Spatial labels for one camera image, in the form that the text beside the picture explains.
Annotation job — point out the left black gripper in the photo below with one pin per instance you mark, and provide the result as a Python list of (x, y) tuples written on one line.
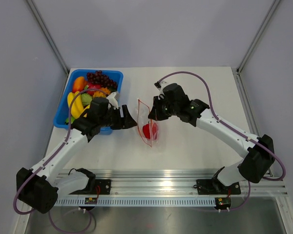
[(123, 123)]

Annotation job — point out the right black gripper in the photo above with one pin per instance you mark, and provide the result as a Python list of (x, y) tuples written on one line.
[(156, 113)]

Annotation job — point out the clear zip top bag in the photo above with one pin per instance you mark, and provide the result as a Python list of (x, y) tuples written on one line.
[(142, 111)]

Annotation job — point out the red bell pepper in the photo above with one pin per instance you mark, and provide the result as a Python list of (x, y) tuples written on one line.
[(151, 131)]

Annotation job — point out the large yellow banana bunch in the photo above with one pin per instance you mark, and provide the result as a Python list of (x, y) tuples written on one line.
[(85, 111)]

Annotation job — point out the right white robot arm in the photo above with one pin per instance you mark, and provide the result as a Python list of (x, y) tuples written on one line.
[(255, 160)]

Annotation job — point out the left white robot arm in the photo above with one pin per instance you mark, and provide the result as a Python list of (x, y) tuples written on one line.
[(39, 186)]

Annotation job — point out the orange spiky fruit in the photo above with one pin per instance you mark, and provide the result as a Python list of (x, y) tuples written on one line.
[(104, 92)]

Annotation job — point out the green white cabbage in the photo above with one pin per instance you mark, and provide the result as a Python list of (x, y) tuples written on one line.
[(86, 99)]

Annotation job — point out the pink dragon fruit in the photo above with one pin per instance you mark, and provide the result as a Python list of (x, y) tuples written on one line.
[(92, 86)]

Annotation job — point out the small yellow banana bunch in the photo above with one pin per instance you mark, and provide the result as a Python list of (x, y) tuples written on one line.
[(77, 108)]

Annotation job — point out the purple grape bunch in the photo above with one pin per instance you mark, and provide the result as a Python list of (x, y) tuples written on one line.
[(98, 78)]

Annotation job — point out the green lime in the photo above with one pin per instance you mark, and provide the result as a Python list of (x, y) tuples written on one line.
[(66, 122)]

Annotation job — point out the orange mango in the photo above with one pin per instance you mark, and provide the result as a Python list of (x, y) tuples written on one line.
[(79, 84)]

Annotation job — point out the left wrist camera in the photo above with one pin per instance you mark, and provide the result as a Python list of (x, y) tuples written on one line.
[(113, 99)]

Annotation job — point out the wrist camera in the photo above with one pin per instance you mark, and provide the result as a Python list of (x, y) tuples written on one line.
[(113, 99), (160, 84)]

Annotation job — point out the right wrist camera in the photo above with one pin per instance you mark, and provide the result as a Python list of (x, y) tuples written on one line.
[(160, 84)]

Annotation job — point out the aluminium mounting rail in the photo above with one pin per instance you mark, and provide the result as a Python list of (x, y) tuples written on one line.
[(173, 183)]

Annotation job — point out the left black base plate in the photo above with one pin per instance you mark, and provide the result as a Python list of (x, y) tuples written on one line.
[(100, 187)]

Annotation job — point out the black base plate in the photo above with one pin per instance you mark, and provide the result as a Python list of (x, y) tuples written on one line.
[(205, 187), (100, 187)]

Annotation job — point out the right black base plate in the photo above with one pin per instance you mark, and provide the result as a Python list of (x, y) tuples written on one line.
[(205, 187)]

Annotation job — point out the white slotted cable duct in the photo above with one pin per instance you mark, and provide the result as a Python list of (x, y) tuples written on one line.
[(137, 202)]

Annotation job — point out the left aluminium frame post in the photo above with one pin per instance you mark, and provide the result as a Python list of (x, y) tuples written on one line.
[(43, 27)]

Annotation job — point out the aluminium frame post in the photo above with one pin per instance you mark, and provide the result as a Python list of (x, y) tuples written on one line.
[(43, 27), (258, 35)]

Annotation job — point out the right aluminium frame post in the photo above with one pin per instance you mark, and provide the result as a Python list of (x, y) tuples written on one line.
[(258, 35)]

